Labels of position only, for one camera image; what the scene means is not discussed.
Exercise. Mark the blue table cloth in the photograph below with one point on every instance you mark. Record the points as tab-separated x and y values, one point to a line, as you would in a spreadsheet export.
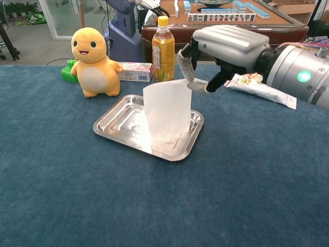
77	193

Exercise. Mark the stacked blue mahjong tile row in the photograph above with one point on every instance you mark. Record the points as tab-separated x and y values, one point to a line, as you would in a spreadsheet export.
239	4

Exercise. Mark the long diagonal blue mahjong tile row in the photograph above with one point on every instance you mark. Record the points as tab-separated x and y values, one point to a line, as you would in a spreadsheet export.
259	11

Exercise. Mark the green potted plants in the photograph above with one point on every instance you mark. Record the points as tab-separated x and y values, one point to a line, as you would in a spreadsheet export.
18	9

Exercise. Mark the narrow white mahjong tile row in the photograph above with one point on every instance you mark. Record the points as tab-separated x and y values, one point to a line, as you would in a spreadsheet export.
176	7

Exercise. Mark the white black background robot hand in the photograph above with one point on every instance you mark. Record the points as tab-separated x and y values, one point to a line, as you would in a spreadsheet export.
153	5

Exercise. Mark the black box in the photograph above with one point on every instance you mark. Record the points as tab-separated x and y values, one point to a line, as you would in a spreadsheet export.
141	15

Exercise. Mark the blue grey background robot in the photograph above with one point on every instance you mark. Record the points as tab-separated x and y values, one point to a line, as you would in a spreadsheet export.
123	43

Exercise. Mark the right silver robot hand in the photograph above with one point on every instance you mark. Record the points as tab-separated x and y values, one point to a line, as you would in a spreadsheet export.
231	38

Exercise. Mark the white printed snack bag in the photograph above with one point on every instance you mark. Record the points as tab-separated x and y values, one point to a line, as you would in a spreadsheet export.
270	92

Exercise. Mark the yellow plush dinosaur toy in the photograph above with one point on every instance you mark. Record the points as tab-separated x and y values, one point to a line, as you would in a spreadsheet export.
93	74

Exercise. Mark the white paper napkin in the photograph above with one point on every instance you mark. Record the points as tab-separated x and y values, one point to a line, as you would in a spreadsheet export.
167	110

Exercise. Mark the short stack of blue mahjong tiles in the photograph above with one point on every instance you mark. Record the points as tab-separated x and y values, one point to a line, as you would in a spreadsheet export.
187	6

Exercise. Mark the dark round mahjong table dish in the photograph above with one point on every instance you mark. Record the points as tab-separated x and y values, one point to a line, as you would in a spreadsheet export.
213	3

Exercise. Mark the row of face-up mahjong tiles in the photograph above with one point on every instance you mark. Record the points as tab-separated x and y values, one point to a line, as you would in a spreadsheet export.
221	17

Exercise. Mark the dark wooden mahjong table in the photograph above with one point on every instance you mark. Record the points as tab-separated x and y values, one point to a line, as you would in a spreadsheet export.
180	33

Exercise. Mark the tea bottle with yellow cap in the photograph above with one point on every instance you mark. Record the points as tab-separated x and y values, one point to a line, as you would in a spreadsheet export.
163	56

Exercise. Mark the green bag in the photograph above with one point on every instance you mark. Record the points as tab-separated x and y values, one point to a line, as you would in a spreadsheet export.
36	18

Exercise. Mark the black case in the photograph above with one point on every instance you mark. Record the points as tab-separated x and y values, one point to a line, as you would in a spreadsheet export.
318	28

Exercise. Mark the brown cardboard box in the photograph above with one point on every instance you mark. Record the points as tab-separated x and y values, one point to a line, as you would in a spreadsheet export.
295	9

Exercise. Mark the white framed glass partition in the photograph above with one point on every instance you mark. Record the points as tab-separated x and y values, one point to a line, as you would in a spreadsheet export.
47	20

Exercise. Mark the row of blue-backed mahjong tiles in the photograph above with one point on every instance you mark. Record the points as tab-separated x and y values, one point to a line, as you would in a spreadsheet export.
218	10

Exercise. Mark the black stand leg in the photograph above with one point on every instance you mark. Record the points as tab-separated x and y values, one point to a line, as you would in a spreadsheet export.
9	43

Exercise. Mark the pink white toothpaste box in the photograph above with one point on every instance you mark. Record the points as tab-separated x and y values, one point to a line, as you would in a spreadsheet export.
136	72

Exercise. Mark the green plastic container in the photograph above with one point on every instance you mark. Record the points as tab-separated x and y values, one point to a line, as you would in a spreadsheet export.
67	73

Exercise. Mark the silver metal tray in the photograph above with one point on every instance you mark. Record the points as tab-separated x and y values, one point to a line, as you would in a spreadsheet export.
115	123

